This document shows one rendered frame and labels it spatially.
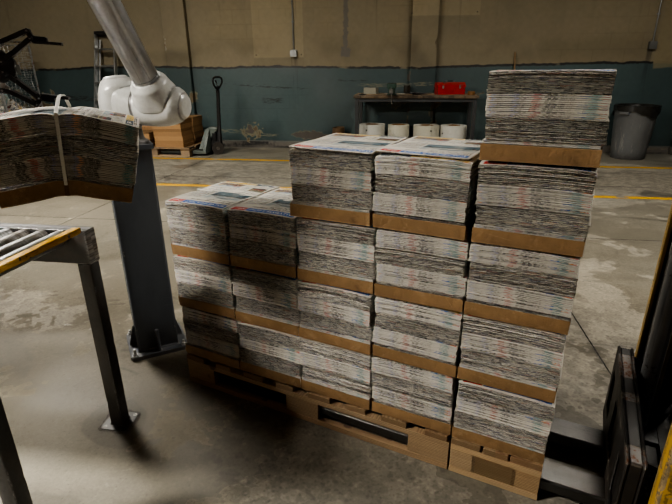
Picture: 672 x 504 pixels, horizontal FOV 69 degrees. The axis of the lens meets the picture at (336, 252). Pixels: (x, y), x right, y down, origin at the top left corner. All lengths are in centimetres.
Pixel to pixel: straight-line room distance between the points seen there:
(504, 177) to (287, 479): 120
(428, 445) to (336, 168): 100
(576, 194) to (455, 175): 31
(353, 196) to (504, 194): 45
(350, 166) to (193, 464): 117
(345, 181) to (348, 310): 44
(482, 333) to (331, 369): 58
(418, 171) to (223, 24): 756
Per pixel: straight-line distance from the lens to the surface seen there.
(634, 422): 170
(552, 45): 849
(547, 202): 137
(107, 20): 200
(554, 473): 186
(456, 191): 140
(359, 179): 150
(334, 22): 836
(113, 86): 226
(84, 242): 183
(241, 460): 191
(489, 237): 142
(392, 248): 151
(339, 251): 160
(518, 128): 135
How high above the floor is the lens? 130
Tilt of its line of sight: 21 degrees down
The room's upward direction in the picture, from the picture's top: straight up
